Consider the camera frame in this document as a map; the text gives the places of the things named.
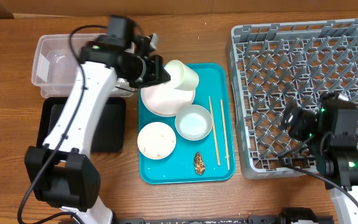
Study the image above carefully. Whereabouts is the white plastic cup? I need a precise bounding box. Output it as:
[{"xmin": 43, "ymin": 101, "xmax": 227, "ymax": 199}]
[{"xmin": 164, "ymin": 60, "xmax": 200, "ymax": 91}]

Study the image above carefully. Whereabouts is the grey-green ceramic bowl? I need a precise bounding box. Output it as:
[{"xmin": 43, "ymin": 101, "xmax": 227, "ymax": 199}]
[{"xmin": 175, "ymin": 105, "xmax": 212, "ymax": 141}]

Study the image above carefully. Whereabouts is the pink bowl with rice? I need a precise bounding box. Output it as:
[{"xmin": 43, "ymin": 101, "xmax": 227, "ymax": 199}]
[{"xmin": 137, "ymin": 122, "xmax": 177, "ymax": 160}]

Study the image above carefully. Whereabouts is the brown food scrap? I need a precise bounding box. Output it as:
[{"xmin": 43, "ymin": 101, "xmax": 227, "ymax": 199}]
[{"xmin": 194, "ymin": 152, "xmax": 206, "ymax": 175}]

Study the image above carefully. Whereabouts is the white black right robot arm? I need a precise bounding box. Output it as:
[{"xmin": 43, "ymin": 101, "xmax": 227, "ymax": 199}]
[{"xmin": 279, "ymin": 93, "xmax": 358, "ymax": 223}]

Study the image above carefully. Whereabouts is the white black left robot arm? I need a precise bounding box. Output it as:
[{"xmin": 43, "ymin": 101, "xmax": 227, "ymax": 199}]
[{"xmin": 17, "ymin": 40, "xmax": 170, "ymax": 223}]

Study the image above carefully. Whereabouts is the clear plastic waste bin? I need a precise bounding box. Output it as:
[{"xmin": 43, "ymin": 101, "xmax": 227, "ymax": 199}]
[{"xmin": 31, "ymin": 34, "xmax": 135, "ymax": 98}]

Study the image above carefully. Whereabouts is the large white round plate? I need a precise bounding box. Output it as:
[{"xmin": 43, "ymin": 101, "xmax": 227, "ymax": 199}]
[{"xmin": 140, "ymin": 84, "xmax": 196, "ymax": 117}]

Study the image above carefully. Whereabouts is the right wooden chopstick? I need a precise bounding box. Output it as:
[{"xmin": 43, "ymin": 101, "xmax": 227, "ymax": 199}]
[{"xmin": 220, "ymin": 99, "xmax": 230, "ymax": 170}]

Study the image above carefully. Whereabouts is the wooden chopstick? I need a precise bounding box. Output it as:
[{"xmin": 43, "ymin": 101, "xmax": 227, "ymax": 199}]
[
  {"xmin": 220, "ymin": 99, "xmax": 230, "ymax": 170},
  {"xmin": 208, "ymin": 96, "xmax": 221, "ymax": 166}
]

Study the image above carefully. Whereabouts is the grey plastic dish rack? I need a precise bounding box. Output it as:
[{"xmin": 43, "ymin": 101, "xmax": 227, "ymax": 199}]
[{"xmin": 226, "ymin": 19, "xmax": 358, "ymax": 179}]

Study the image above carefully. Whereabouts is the black plastic tray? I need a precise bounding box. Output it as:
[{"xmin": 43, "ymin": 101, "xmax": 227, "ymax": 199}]
[{"xmin": 36, "ymin": 97, "xmax": 126, "ymax": 153}]

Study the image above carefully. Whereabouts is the left wooden chopstick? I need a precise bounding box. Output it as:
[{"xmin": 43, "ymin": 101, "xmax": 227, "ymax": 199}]
[{"xmin": 208, "ymin": 96, "xmax": 221, "ymax": 166}]

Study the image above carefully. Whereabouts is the teal plastic serving tray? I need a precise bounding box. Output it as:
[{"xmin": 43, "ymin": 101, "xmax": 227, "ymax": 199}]
[{"xmin": 139, "ymin": 63, "xmax": 236, "ymax": 184}]

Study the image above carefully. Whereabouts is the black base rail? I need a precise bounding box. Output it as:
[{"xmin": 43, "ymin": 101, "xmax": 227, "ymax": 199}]
[{"xmin": 112, "ymin": 207, "xmax": 334, "ymax": 224}]

